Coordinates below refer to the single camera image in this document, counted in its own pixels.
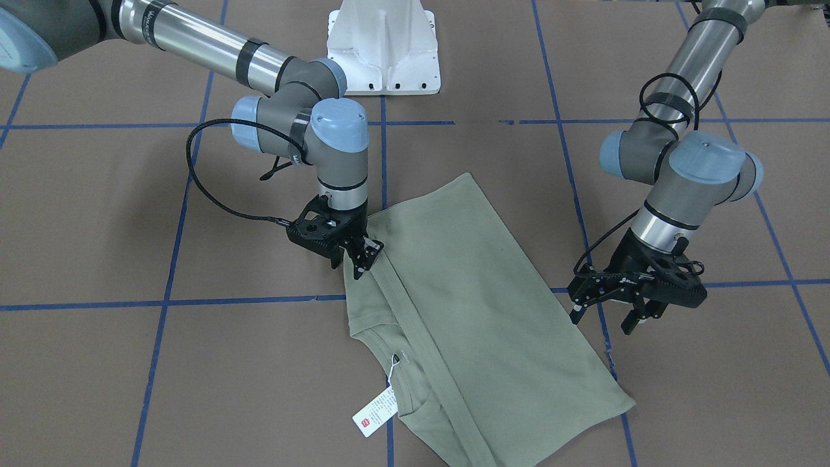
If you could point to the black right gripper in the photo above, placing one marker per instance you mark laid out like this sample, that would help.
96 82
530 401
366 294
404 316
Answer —
358 231

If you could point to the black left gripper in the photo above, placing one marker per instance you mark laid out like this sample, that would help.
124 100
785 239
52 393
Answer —
627 262

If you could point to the olive green long-sleeve shirt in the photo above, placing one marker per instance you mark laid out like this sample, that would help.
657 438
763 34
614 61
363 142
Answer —
486 366

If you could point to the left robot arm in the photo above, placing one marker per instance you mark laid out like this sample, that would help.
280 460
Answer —
690 171

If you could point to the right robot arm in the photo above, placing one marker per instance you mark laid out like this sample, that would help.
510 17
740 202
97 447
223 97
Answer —
298 113

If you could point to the white paper hang tag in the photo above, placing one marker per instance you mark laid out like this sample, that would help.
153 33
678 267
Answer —
376 413

